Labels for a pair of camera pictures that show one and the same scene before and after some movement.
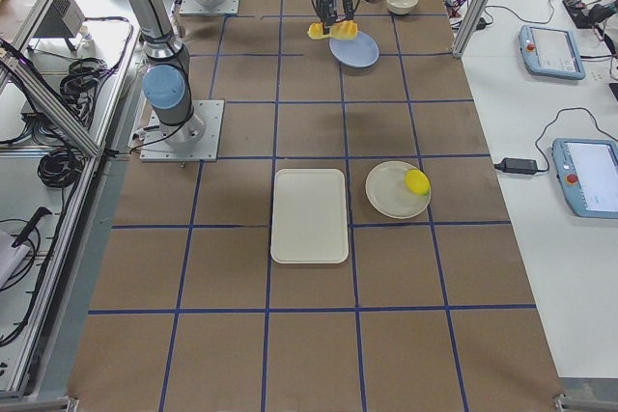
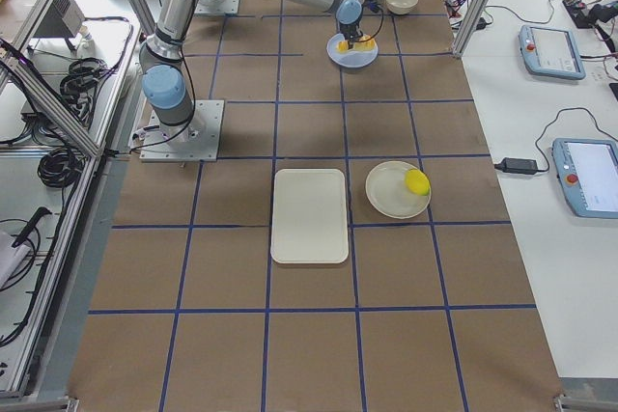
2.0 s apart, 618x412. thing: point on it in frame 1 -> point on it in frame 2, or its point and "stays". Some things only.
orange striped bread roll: (343, 30) -> (366, 42)
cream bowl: (401, 0) stays
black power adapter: (518, 165) stays
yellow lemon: (417, 182) stays
